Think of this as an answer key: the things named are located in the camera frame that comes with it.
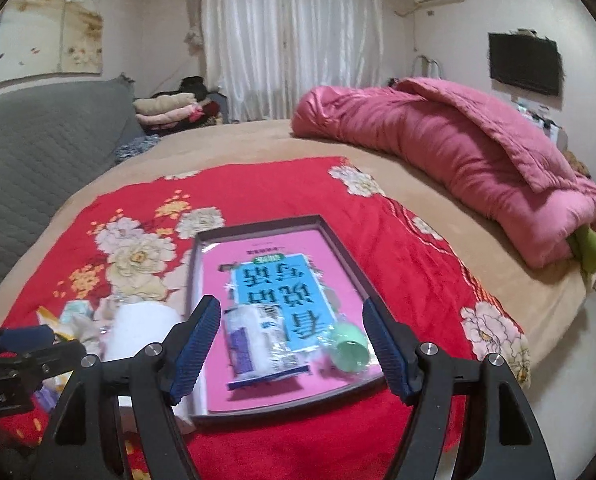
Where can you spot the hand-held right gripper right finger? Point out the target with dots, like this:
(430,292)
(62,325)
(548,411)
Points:
(385,345)

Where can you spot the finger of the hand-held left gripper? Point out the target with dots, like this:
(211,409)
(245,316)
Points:
(23,337)

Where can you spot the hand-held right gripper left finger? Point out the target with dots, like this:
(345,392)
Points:
(198,345)

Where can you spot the clear cotton pad packet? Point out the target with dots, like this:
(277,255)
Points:
(258,345)

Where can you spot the dark rectangular tray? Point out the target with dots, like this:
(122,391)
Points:
(278,221)

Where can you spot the mint green soft cup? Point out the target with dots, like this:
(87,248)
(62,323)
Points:
(350,350)

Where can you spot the small printed tissue packet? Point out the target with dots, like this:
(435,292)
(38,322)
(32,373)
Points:
(75,312)

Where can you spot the white cloth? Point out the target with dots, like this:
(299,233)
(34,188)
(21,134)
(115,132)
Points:
(138,325)

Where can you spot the pink and blue book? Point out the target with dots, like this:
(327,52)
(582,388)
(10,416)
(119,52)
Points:
(258,255)

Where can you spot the tan bed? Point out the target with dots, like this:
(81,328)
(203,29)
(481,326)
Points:
(427,185)

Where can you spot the red floral blanket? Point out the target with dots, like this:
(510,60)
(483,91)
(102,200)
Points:
(278,190)

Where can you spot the grey quilted headboard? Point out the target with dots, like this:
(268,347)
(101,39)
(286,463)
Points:
(38,150)

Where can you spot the pink quilt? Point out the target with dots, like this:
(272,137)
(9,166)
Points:
(452,150)

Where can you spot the blue grey patterned cloth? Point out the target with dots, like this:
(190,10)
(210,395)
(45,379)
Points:
(138,147)

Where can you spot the green cloth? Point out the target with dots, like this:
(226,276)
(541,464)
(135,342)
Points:
(590,247)

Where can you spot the pile of folded clothes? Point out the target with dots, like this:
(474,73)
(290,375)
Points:
(163,107)

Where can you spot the cluttered white side table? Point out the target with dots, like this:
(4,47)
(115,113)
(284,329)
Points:
(547,130)

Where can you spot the metal rack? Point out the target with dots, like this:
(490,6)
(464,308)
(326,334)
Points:
(417,65)

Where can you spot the white curtain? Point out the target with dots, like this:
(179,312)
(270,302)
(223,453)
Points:
(288,35)

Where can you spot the floral wall painting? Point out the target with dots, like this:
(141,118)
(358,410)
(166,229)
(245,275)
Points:
(43,25)

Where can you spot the black wall television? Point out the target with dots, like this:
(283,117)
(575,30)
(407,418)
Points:
(522,62)

